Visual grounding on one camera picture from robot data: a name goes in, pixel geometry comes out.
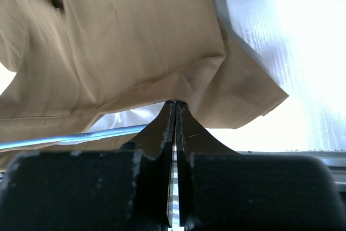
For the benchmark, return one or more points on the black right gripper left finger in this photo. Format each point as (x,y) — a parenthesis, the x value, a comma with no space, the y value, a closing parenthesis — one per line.
(124,189)

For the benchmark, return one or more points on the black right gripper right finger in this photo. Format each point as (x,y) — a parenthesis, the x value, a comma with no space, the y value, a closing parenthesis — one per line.
(221,189)

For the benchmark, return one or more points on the blue wire hanger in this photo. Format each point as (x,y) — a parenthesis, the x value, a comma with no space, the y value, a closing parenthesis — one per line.
(96,132)

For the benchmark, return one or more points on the tan brown skirt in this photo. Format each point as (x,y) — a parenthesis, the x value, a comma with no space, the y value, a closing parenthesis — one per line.
(77,60)

